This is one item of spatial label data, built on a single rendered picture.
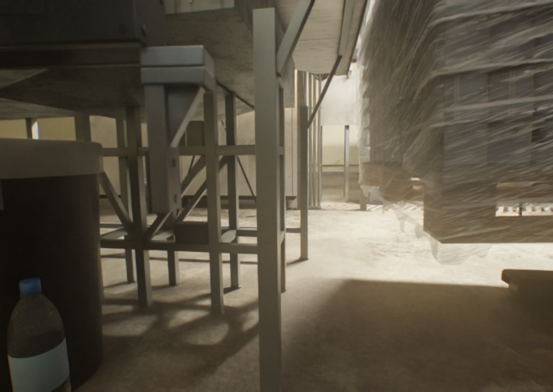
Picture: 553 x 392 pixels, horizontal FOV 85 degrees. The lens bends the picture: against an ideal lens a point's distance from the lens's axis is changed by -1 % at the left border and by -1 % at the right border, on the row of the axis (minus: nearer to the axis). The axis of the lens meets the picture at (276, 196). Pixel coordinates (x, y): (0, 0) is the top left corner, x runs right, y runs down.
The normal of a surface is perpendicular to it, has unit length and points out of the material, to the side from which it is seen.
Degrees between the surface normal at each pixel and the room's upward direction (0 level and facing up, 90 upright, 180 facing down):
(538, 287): 90
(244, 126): 90
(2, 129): 90
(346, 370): 0
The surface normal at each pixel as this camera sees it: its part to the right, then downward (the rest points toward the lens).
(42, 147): 0.83, 0.06
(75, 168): 0.98, 0.02
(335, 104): -0.15, 0.12
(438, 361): -0.01, -0.99
